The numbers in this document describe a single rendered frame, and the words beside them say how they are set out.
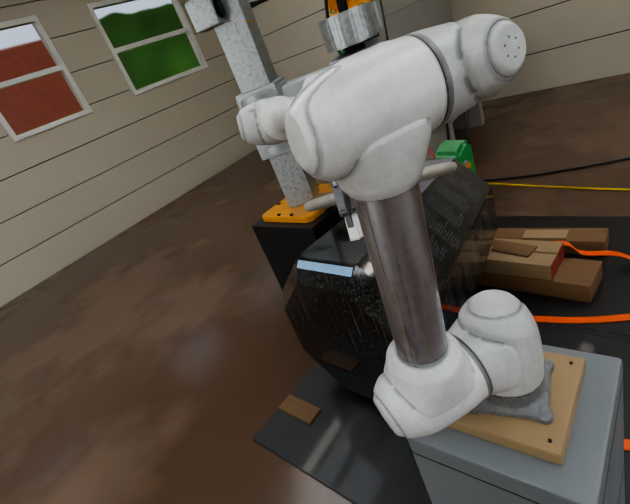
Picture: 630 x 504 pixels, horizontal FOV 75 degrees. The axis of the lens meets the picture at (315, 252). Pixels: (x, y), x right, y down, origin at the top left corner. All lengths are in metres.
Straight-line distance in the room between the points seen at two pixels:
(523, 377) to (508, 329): 0.13
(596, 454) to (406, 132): 0.80
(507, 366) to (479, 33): 0.64
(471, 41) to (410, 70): 0.08
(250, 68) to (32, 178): 5.31
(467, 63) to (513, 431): 0.78
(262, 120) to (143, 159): 7.08
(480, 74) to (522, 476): 0.80
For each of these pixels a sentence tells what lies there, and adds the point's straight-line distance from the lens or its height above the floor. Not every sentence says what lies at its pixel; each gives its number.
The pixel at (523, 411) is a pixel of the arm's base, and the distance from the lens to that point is 1.08.
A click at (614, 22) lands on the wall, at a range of 6.57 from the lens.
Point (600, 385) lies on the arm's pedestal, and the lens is 1.21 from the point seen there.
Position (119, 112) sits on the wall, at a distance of 8.05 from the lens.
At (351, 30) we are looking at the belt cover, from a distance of 1.79.
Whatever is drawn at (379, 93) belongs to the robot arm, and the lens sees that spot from 0.52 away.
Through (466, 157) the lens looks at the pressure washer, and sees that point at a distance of 3.63.
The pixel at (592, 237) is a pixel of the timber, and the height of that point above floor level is 0.11.
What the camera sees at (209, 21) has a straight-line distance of 2.57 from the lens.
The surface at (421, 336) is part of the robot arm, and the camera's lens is 0.77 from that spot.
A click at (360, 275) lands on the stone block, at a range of 1.68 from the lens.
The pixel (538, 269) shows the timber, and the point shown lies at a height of 0.19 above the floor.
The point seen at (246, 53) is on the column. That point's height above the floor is 1.75.
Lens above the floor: 1.71
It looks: 26 degrees down
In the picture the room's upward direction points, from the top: 22 degrees counter-clockwise
